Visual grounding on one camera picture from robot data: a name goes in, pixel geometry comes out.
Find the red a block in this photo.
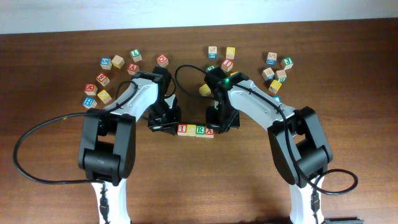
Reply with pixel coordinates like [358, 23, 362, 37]
[205, 127, 215, 138]
[127, 63, 140, 75]

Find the red i block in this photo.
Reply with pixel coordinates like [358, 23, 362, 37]
[177, 124, 187, 136]
[221, 58, 233, 72]

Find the green R block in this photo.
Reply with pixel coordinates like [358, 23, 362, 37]
[195, 125, 205, 138]

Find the yellow C block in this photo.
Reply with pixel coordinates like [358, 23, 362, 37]
[187, 124, 197, 136]

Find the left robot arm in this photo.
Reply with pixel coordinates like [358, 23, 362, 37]
[78, 67, 181, 223]

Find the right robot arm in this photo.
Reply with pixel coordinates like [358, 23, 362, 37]
[205, 67, 333, 223]

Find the yellow block centre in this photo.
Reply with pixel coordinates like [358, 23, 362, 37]
[199, 84, 211, 96]

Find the red C block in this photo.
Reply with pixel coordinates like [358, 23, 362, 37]
[156, 54, 169, 67]

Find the blue L block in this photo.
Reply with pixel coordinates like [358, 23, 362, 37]
[273, 96, 282, 103]

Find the yellow slash block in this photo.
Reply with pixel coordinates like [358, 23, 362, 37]
[269, 80, 282, 94]

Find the yellow block beside H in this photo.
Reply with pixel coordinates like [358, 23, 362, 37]
[97, 90, 112, 104]

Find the blue block middle right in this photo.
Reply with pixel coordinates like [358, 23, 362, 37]
[262, 67, 275, 81]

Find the blue-side block top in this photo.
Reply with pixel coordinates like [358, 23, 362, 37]
[208, 46, 218, 59]

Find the green L block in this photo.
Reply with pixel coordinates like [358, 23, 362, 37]
[130, 49, 142, 62]

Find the red 6 block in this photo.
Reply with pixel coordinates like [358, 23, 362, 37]
[96, 73, 110, 86]

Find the green-side R block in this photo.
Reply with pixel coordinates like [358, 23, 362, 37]
[275, 70, 287, 83]

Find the plain yellow-side block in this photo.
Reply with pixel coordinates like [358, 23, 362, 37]
[111, 55, 125, 69]

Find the blue H block far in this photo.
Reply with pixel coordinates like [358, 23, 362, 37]
[82, 97, 97, 109]

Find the blue X block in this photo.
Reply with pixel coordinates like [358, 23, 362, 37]
[266, 52, 277, 65]

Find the red M block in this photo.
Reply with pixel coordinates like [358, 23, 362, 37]
[85, 83, 98, 96]

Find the blue 5 block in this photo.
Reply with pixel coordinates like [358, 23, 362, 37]
[100, 57, 113, 70]

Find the green J block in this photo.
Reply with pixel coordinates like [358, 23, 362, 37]
[280, 57, 294, 70]

